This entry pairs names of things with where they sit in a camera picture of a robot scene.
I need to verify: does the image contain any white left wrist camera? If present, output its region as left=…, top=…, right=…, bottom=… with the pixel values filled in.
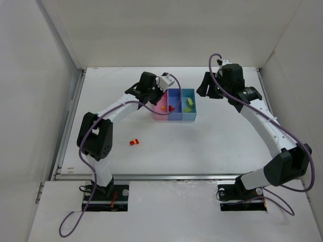
left=158, top=73, right=175, bottom=92

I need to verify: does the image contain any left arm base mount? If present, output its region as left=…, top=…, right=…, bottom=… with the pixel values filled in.
left=85, top=184, right=129, bottom=212

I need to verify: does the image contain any pink plastic bin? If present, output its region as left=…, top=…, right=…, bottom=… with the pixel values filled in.
left=153, top=93, right=168, bottom=121

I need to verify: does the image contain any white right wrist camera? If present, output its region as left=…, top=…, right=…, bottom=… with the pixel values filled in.
left=217, top=58, right=232, bottom=68

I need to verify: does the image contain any red and orange lego stack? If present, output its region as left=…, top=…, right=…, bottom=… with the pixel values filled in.
left=129, top=139, right=139, bottom=146

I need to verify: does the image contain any aluminium rail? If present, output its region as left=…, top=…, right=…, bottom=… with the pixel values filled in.
left=51, top=173, right=239, bottom=181
left=256, top=68, right=274, bottom=115
left=49, top=70, right=86, bottom=180

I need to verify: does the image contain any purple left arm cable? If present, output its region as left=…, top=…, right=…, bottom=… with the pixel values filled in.
left=59, top=73, right=183, bottom=238

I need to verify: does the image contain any green lego brick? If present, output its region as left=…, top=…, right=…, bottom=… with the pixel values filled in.
left=187, top=98, right=194, bottom=107
left=183, top=107, right=192, bottom=113

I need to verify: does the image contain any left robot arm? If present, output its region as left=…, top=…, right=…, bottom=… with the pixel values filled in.
left=77, top=72, right=175, bottom=198

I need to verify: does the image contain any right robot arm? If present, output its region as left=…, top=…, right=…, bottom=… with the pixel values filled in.
left=196, top=64, right=311, bottom=196

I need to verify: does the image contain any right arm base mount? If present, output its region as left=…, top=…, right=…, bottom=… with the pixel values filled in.
left=216, top=184, right=267, bottom=212

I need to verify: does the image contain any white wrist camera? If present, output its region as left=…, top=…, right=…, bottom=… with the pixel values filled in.
left=217, top=58, right=232, bottom=68
left=158, top=73, right=175, bottom=92

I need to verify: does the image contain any aluminium left rail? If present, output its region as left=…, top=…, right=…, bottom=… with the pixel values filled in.
left=49, top=70, right=86, bottom=180

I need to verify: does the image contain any light blue plastic bin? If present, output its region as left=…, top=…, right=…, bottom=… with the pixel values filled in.
left=182, top=88, right=197, bottom=122

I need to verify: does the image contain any aluminium front rail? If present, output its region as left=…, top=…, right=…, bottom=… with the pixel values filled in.
left=51, top=173, right=239, bottom=181

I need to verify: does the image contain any aluminium right rail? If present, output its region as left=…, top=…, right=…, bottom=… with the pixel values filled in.
left=256, top=68, right=274, bottom=115

